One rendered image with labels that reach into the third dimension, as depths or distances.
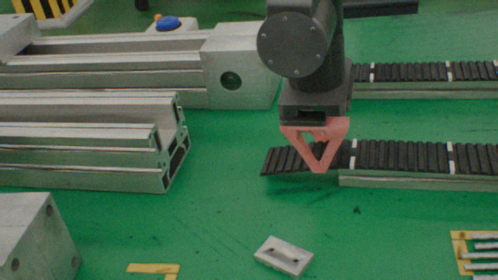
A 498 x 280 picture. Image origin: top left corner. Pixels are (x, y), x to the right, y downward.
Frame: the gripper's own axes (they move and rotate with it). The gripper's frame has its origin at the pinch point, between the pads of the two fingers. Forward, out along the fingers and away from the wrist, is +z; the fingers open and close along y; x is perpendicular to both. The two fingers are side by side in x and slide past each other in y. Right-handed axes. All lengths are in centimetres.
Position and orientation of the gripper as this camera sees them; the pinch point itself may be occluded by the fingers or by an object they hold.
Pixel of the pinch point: (321, 152)
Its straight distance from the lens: 57.1
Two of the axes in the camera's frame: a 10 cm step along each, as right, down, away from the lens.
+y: -2.3, 5.6, -7.9
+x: 9.7, 0.2, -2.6
